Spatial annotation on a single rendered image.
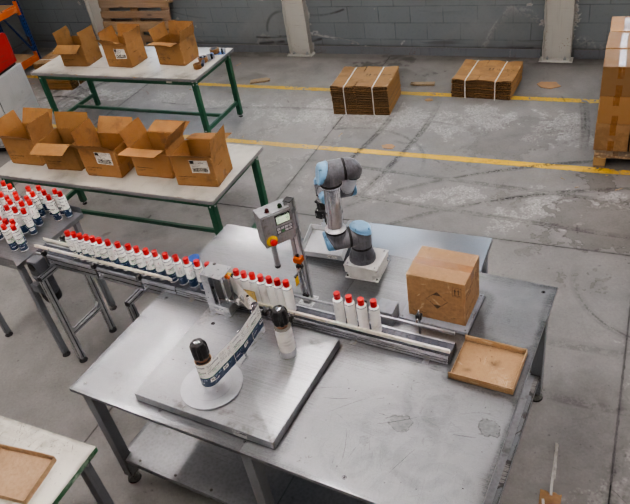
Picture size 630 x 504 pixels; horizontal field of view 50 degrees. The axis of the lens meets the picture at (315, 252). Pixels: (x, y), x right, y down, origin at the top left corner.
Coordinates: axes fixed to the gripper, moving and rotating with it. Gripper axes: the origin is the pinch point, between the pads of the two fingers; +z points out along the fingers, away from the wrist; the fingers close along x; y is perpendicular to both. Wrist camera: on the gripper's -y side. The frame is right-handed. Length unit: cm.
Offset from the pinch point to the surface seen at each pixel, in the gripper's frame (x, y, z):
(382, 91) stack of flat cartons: -316, 94, 65
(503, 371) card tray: 73, -121, 9
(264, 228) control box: 69, -2, -49
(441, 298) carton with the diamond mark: 51, -85, -8
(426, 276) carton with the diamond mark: 50, -77, -20
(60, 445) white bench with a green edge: 179, 63, 12
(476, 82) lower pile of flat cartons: -368, 10, 74
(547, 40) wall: -474, -42, 70
